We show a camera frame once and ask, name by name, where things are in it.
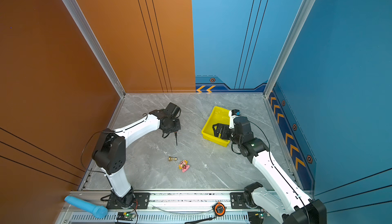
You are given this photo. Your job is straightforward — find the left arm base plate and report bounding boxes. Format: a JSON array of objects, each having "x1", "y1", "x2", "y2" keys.
[{"x1": 106, "y1": 192, "x2": 151, "y2": 210}]

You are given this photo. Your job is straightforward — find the pink toy figure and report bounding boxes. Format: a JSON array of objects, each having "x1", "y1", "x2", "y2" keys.
[{"x1": 179, "y1": 160, "x2": 190, "y2": 173}]

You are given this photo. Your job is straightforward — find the light blue cylinder handle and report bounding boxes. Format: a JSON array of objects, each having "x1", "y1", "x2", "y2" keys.
[{"x1": 64, "y1": 195, "x2": 108, "y2": 218}]

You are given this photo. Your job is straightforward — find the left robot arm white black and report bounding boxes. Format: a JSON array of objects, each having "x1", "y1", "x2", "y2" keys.
[{"x1": 92, "y1": 103, "x2": 181, "y2": 209}]

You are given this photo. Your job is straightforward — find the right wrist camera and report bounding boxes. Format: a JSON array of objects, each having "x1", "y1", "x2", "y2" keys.
[{"x1": 229, "y1": 109, "x2": 241, "y2": 119}]

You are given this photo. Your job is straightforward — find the orange black tape measure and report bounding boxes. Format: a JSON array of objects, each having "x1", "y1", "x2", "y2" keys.
[{"x1": 212, "y1": 202, "x2": 226, "y2": 217}]

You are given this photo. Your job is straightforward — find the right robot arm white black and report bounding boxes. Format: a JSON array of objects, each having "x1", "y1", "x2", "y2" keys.
[{"x1": 212, "y1": 116, "x2": 327, "y2": 224}]

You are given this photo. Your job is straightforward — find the left green circuit board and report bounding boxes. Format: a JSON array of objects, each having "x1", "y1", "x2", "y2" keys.
[{"x1": 116, "y1": 212, "x2": 137, "y2": 222}]

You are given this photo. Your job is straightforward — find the small brass bell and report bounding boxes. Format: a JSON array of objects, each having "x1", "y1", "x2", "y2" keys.
[{"x1": 168, "y1": 156, "x2": 178, "y2": 161}]

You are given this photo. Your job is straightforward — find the yellow plastic bin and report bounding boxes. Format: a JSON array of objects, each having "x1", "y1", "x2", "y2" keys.
[{"x1": 201, "y1": 106, "x2": 230, "y2": 147}]

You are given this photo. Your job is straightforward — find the green circuit board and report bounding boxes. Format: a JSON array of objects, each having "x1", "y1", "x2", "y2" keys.
[
  {"x1": 116, "y1": 212, "x2": 137, "y2": 222},
  {"x1": 255, "y1": 213, "x2": 267, "y2": 223}
]

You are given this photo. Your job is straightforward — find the right green circuit board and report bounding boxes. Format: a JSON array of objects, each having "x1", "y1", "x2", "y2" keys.
[{"x1": 255, "y1": 213, "x2": 267, "y2": 223}]

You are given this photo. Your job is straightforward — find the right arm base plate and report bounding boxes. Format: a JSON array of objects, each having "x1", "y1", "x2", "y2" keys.
[{"x1": 230, "y1": 192, "x2": 260, "y2": 209}]

